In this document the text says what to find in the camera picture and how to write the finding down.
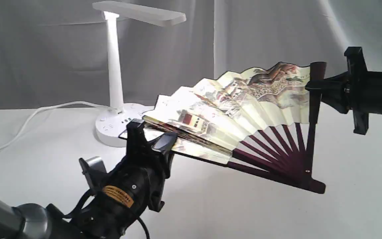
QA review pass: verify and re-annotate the painted paper folding fan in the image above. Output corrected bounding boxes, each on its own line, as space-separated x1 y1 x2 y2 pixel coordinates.
143 62 326 194

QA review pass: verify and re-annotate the grey backdrop curtain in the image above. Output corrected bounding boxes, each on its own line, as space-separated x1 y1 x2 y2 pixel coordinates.
0 0 382 109

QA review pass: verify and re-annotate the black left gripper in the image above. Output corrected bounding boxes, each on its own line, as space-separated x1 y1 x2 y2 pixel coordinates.
68 119 178 239

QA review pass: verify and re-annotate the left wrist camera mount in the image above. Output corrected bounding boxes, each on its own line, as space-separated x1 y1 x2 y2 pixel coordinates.
79 156 108 194

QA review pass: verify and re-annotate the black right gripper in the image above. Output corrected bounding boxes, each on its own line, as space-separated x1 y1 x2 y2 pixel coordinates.
305 46 382 135

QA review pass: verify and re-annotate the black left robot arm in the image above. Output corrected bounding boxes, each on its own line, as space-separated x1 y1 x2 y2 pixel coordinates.
0 119 178 239

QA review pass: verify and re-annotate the white lamp power cable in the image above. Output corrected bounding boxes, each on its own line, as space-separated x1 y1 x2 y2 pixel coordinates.
0 101 109 154

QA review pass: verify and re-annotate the white desk lamp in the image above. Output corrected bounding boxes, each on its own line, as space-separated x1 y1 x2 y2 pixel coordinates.
92 0 186 148

